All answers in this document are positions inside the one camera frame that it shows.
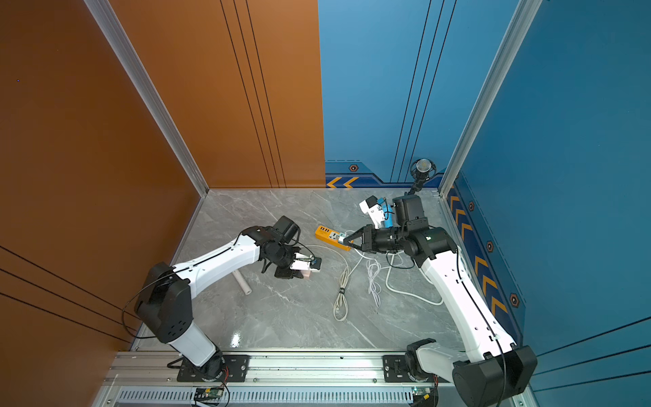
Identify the aluminium front rail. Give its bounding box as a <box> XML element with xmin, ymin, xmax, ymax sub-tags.
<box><xmin>103</xmin><ymin>350</ymin><xmax>530</xmax><ymax>388</ymax></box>

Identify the green circuit board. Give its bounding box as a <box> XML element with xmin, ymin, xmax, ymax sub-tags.
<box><xmin>411</xmin><ymin>387</ymin><xmax>438</xmax><ymax>401</ymax></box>
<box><xmin>193</xmin><ymin>387</ymin><xmax>225</xmax><ymax>404</ymax></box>

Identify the white electric toothbrush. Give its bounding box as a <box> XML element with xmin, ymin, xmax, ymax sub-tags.
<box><xmin>232</xmin><ymin>270</ymin><xmax>252</xmax><ymax>295</ymax></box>

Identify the orange power strip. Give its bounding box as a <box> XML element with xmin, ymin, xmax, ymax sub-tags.
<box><xmin>315</xmin><ymin>226</ymin><xmax>351</xmax><ymax>252</ymax></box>

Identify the left green circuit board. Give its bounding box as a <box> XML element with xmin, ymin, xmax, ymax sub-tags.
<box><xmin>193</xmin><ymin>387</ymin><xmax>225</xmax><ymax>404</ymax></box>

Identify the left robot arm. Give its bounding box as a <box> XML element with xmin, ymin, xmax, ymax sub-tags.
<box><xmin>133</xmin><ymin>216</ymin><xmax>321</xmax><ymax>382</ymax></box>

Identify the right green circuit board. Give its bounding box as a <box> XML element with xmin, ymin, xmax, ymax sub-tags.
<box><xmin>411</xmin><ymin>387</ymin><xmax>438</xmax><ymax>401</ymax></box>

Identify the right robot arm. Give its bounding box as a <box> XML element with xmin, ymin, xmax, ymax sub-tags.
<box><xmin>340</xmin><ymin>194</ymin><xmax>537</xmax><ymax>406</ymax></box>

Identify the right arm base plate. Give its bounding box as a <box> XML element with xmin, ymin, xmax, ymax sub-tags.
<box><xmin>381</xmin><ymin>354</ymin><xmax>449</xmax><ymax>383</ymax></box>

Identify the white power strip cord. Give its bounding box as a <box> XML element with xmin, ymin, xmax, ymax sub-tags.
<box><xmin>383</xmin><ymin>251</ymin><xmax>444</xmax><ymax>307</ymax></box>

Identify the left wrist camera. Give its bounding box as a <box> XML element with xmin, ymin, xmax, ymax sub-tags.
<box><xmin>290</xmin><ymin>254</ymin><xmax>322</xmax><ymax>272</ymax></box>

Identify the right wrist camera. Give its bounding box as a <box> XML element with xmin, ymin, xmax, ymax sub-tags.
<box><xmin>359</xmin><ymin>195</ymin><xmax>386</xmax><ymax>229</ymax></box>

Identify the blue microphone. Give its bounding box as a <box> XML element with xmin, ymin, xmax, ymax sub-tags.
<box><xmin>382</xmin><ymin>202</ymin><xmax>393</xmax><ymax>228</ymax></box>

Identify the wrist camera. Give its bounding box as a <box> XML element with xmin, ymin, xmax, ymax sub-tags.
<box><xmin>290</xmin><ymin>254</ymin><xmax>322</xmax><ymax>272</ymax></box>
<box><xmin>359</xmin><ymin>195</ymin><xmax>386</xmax><ymax>229</ymax></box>

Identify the beige cable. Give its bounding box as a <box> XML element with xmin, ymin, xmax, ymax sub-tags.
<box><xmin>332</xmin><ymin>253</ymin><xmax>352</xmax><ymax>322</ymax></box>

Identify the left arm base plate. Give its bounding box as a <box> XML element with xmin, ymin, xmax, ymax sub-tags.
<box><xmin>176</xmin><ymin>354</ymin><xmax>250</xmax><ymax>384</ymax></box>

